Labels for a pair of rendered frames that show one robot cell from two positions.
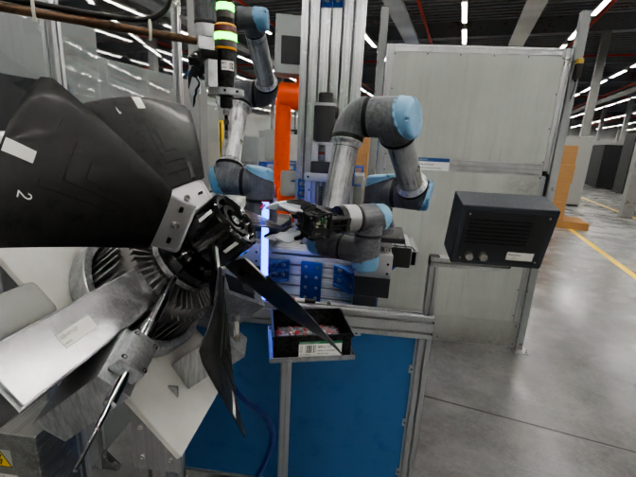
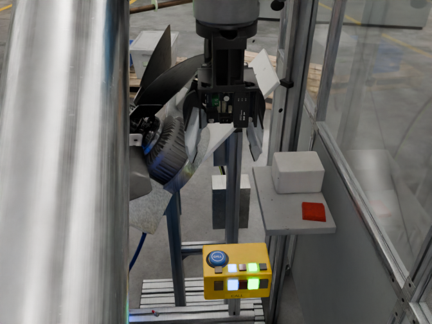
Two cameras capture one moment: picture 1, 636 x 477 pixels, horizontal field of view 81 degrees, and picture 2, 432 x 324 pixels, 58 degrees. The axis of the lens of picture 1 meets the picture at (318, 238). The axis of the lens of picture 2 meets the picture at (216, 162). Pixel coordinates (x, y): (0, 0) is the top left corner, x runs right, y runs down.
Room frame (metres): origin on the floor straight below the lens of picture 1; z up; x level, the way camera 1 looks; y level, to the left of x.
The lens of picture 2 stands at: (1.79, 0.32, 1.81)
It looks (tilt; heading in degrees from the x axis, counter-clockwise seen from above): 36 degrees down; 172
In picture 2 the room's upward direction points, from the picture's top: straight up
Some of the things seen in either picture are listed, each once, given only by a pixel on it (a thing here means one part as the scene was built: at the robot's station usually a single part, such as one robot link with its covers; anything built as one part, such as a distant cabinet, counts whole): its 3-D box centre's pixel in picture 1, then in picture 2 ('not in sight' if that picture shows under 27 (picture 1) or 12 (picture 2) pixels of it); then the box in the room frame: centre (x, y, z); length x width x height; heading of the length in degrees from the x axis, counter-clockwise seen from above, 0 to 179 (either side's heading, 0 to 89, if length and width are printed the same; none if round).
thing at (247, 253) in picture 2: not in sight; (235, 272); (1.18, 0.46, 1.02); 0.16 x 0.10 x 0.11; 85
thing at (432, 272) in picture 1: (431, 285); not in sight; (1.10, -0.36, 0.96); 0.03 x 0.03 x 0.20; 85
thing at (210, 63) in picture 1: (220, 68); not in sight; (0.78, 0.21, 1.50); 0.09 x 0.07 x 0.10; 120
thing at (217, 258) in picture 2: not in sight; (217, 258); (1.17, 0.41, 1.08); 0.04 x 0.04 x 0.02
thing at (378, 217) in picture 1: (369, 218); not in sight; (1.02, -0.14, 1.18); 0.11 x 0.08 x 0.09; 122
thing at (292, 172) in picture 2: not in sight; (296, 169); (0.65, 0.79, 0.92); 0.17 x 0.16 x 0.11; 85
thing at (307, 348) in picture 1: (309, 331); not in sight; (0.97, 0.01, 0.85); 0.22 x 0.17 x 0.07; 100
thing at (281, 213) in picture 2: not in sight; (290, 197); (0.73, 0.76, 0.85); 0.36 x 0.24 x 0.03; 175
